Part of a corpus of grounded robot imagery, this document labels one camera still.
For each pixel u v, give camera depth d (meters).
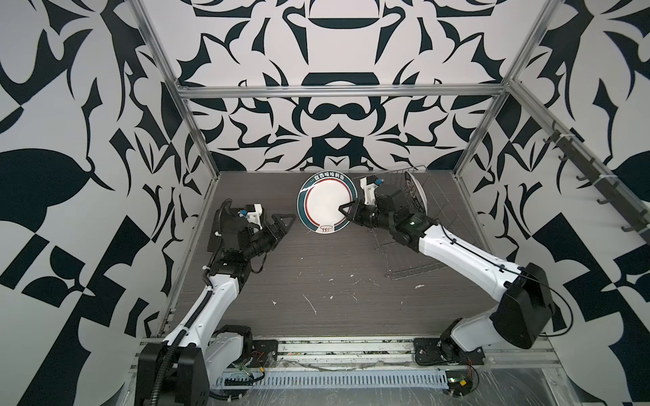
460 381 0.71
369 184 0.72
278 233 0.70
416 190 0.91
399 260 0.94
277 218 0.71
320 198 0.83
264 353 0.73
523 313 0.41
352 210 0.69
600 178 0.59
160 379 0.36
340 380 0.65
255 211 0.74
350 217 0.73
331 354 0.76
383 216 0.61
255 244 0.67
